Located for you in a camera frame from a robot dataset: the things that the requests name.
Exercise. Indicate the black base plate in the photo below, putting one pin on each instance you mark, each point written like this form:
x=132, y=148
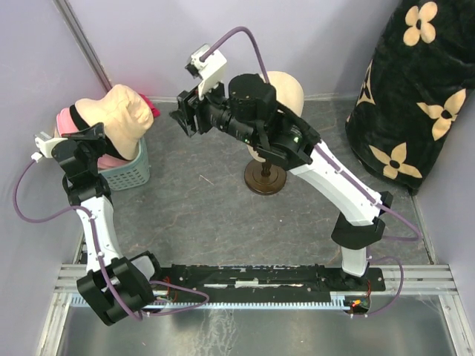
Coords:
x=271, y=283

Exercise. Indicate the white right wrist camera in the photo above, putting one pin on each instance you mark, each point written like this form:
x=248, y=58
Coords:
x=210, y=70

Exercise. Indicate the black floral blanket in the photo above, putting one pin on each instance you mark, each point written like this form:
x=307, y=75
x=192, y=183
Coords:
x=420, y=75

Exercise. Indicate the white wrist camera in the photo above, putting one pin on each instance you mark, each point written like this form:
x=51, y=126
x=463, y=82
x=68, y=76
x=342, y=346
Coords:
x=210, y=70
x=44, y=144

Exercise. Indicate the aluminium corner profile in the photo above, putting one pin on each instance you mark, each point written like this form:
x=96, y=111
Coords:
x=71, y=20

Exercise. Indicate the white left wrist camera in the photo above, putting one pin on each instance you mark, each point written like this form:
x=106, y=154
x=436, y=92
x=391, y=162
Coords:
x=44, y=144

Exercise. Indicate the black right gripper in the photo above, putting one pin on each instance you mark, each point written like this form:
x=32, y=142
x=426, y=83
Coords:
x=188, y=105

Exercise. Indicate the pink bucket hat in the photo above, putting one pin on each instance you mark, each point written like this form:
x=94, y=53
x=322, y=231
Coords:
x=65, y=125

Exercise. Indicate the aluminium rail frame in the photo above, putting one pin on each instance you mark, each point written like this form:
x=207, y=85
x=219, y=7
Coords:
x=417, y=314

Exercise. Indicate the magenta hat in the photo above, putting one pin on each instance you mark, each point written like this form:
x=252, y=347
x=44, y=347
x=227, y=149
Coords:
x=155, y=111

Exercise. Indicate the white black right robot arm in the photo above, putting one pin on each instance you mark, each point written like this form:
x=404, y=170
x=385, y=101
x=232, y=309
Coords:
x=264, y=112

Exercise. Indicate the black bucket hat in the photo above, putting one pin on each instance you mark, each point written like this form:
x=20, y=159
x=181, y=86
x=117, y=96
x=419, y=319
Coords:
x=81, y=124

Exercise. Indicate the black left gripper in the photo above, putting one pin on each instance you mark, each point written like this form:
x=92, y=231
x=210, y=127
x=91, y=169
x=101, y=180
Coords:
x=93, y=135

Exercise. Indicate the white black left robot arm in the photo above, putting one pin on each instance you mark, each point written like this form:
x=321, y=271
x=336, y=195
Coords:
x=114, y=286

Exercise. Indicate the cream bucket hat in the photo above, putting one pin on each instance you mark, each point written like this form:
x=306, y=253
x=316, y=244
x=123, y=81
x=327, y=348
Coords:
x=125, y=114

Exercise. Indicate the light blue plastic basket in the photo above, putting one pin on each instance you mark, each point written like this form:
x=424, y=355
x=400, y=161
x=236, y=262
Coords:
x=131, y=175

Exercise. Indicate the light blue cable duct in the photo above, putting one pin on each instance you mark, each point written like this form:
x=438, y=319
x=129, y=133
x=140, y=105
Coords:
x=230, y=302

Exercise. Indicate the brown round wooden stand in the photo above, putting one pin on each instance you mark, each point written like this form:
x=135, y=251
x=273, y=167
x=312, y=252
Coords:
x=264, y=178

